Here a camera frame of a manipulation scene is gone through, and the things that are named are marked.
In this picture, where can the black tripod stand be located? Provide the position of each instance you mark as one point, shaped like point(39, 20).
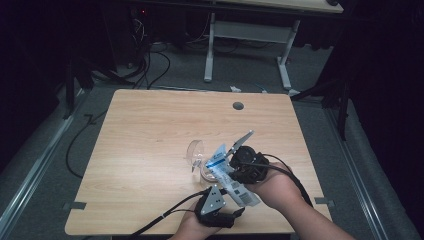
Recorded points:
point(343, 106)

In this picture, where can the grey tape strip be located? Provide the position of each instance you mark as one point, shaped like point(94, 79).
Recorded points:
point(325, 201)
point(75, 205)

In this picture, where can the person's left hand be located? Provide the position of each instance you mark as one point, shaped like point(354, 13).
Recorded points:
point(195, 230)

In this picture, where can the white and blue packet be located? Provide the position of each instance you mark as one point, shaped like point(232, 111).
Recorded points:
point(233, 190)

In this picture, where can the dark computer case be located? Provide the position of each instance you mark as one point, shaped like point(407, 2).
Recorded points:
point(128, 33)

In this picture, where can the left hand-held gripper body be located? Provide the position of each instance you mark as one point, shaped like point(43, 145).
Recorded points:
point(213, 203)

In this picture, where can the small white floor item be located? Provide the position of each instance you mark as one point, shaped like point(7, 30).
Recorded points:
point(235, 89)

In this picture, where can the metal floor rail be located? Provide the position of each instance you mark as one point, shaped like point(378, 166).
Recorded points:
point(36, 170)
point(361, 186)

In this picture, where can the desk with white legs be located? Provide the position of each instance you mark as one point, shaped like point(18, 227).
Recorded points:
point(248, 31)

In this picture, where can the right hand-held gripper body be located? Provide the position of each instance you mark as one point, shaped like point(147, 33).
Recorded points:
point(250, 165)

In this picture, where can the person's right hand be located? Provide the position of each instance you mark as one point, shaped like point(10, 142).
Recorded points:
point(278, 188)

